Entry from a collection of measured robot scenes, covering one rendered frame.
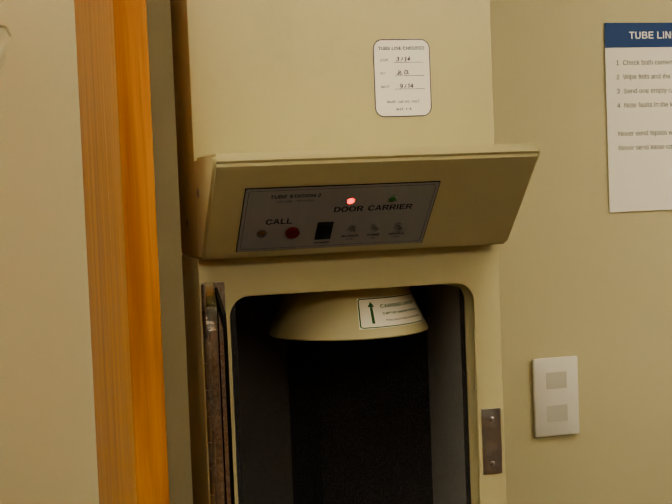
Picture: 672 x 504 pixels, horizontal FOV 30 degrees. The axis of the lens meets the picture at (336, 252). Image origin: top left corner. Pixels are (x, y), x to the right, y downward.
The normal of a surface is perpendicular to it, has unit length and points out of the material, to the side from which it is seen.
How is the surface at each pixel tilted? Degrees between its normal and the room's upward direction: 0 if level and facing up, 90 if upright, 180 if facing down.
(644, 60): 90
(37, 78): 90
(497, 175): 135
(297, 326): 66
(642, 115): 90
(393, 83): 90
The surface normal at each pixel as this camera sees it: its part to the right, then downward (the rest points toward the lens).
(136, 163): 0.26, 0.04
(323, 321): -0.35, -0.34
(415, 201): 0.22, 0.73
